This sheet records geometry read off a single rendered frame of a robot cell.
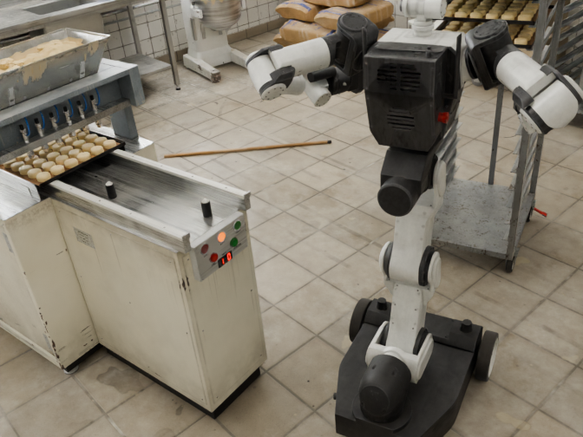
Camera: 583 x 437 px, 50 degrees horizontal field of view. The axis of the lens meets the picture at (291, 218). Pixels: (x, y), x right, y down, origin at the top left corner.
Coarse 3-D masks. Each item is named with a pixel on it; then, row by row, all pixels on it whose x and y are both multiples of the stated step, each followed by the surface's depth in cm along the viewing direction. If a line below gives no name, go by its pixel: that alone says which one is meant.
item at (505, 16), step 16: (464, 0) 269; (480, 0) 267; (496, 0) 269; (512, 0) 266; (528, 0) 266; (464, 16) 250; (480, 16) 247; (496, 16) 245; (512, 16) 242; (528, 16) 239
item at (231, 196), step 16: (112, 160) 250; (128, 160) 243; (144, 160) 238; (160, 176) 234; (176, 176) 228; (192, 176) 224; (208, 192) 220; (224, 192) 215; (240, 192) 211; (240, 208) 213
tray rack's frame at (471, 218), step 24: (552, 48) 294; (456, 192) 343; (480, 192) 341; (504, 192) 339; (528, 192) 337; (456, 216) 323; (480, 216) 322; (504, 216) 320; (432, 240) 308; (456, 240) 305; (480, 240) 304; (504, 240) 302
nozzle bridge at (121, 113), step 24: (120, 72) 242; (48, 96) 225; (72, 96) 228; (96, 96) 246; (120, 96) 255; (144, 96) 255; (0, 120) 209; (24, 120) 225; (48, 120) 232; (72, 120) 239; (96, 120) 243; (120, 120) 267; (0, 144) 220; (24, 144) 223
